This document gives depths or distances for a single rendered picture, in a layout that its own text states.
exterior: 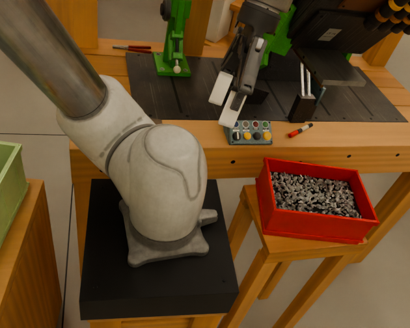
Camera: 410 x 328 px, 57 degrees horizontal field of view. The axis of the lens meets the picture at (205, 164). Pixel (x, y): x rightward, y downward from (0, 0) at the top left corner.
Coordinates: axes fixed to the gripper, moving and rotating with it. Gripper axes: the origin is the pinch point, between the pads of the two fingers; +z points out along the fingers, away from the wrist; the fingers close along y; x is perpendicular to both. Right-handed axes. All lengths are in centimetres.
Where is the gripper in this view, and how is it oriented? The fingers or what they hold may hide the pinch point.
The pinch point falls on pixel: (221, 109)
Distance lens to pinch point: 77.1
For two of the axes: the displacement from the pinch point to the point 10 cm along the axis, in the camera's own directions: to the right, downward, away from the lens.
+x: -9.3, -2.7, -2.6
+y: -1.2, -4.5, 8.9
